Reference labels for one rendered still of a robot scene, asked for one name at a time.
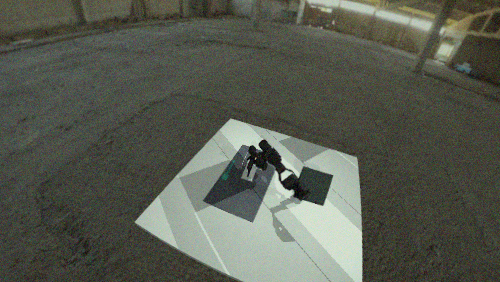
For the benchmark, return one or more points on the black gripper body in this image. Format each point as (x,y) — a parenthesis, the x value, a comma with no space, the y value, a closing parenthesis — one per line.
(252,151)

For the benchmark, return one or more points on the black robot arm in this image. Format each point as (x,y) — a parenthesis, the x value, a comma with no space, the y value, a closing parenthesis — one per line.
(273,157)

